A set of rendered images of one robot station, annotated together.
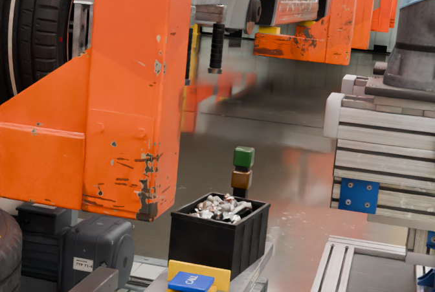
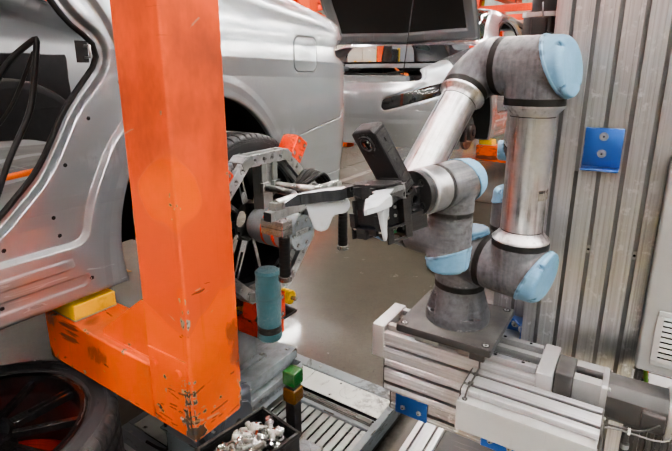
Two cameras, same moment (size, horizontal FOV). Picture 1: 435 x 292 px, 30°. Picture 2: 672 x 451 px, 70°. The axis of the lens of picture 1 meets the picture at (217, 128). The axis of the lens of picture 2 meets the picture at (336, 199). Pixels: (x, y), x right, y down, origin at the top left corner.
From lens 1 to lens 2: 103 cm
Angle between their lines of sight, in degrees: 20
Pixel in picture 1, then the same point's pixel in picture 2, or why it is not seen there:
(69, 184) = (146, 396)
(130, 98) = (170, 343)
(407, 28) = not seen: hidden behind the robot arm
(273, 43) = (489, 151)
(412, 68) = (443, 308)
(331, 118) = (377, 340)
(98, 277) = not seen: outside the picture
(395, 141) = (432, 370)
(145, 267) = (315, 376)
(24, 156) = (120, 368)
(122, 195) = (175, 416)
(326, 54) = not seen: hidden behind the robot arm
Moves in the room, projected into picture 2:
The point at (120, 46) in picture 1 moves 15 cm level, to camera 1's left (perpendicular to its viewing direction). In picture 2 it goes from (158, 301) to (108, 291)
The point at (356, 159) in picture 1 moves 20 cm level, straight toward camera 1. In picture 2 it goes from (401, 379) to (365, 427)
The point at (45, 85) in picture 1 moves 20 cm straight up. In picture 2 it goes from (128, 317) to (119, 245)
